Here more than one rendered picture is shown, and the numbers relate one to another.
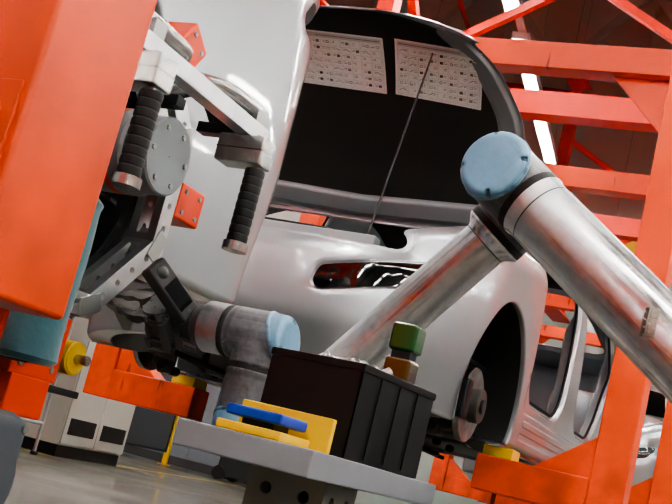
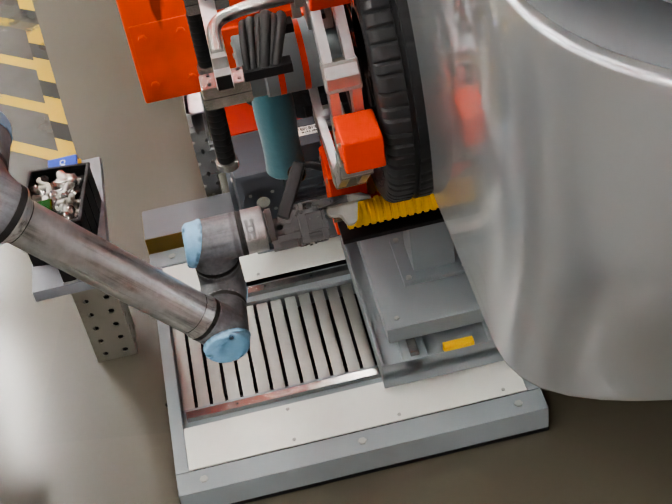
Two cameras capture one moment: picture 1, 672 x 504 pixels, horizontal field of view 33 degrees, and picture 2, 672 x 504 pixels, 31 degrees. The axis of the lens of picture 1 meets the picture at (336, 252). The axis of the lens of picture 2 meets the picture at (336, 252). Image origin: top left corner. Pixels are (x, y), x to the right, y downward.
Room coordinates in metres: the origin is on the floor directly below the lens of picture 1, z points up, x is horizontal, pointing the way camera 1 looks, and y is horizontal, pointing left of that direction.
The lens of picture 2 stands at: (3.57, -0.61, 2.19)
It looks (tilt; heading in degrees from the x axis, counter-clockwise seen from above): 43 degrees down; 150
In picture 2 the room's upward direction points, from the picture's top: 10 degrees counter-clockwise
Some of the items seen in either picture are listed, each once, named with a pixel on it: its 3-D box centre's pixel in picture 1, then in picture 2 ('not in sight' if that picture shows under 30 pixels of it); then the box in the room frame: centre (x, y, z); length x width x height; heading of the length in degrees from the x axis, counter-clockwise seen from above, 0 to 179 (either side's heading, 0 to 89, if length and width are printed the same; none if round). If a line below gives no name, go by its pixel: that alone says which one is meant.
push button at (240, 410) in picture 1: (266, 421); (63, 169); (1.26, 0.03, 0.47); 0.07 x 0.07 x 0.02; 64
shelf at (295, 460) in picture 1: (318, 466); (69, 225); (1.41, -0.04, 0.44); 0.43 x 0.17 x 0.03; 154
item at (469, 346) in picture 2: not in sight; (432, 284); (1.89, 0.61, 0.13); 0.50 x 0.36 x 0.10; 154
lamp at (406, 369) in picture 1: (399, 373); not in sight; (1.59, -0.13, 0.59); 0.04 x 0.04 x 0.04; 64
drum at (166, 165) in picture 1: (116, 150); (288, 57); (1.79, 0.39, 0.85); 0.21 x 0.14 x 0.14; 64
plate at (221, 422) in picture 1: (263, 433); not in sight; (1.26, 0.03, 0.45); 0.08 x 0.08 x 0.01; 64
